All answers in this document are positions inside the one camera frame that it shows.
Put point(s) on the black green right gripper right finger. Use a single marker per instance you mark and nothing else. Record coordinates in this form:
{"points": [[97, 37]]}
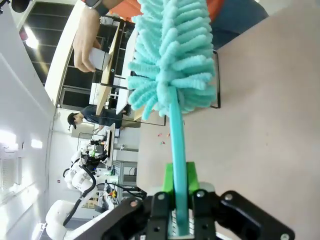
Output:
{"points": [[225, 210]]}

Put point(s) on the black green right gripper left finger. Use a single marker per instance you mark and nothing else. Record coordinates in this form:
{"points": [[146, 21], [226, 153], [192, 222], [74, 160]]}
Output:
{"points": [[160, 207]]}

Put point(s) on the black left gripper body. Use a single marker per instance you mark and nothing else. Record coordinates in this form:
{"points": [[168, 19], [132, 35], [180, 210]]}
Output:
{"points": [[91, 161]]}

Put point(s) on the teal microfiber duster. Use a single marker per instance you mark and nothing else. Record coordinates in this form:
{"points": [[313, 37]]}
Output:
{"points": [[178, 140]]}

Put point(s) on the small white box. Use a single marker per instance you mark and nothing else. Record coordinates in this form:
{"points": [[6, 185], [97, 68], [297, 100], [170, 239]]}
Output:
{"points": [[100, 58]]}

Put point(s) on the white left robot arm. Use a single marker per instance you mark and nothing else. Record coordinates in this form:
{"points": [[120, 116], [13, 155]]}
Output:
{"points": [[78, 181]]}

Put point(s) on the person's bare hand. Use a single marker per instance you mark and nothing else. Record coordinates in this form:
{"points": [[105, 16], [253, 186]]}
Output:
{"points": [[82, 47]]}

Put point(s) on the computer monitor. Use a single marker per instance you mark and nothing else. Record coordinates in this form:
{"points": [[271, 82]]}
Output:
{"points": [[110, 140]]}

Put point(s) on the person with black cap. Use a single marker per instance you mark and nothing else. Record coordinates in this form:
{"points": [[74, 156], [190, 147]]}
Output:
{"points": [[100, 118]]}

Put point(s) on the dark smartwatch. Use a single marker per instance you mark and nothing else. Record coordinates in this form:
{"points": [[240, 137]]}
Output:
{"points": [[96, 5]]}

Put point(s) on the black round fixture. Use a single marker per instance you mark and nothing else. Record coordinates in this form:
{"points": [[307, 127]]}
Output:
{"points": [[18, 5]]}

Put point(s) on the person in orange shirt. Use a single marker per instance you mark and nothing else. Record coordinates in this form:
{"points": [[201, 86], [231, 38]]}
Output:
{"points": [[237, 17]]}

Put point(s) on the aluminium frame workbench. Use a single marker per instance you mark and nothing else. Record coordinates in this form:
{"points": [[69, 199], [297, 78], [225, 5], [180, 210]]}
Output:
{"points": [[125, 175]]}

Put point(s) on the white wall vent unit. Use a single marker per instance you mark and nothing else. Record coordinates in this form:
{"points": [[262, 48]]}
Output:
{"points": [[10, 165]]}

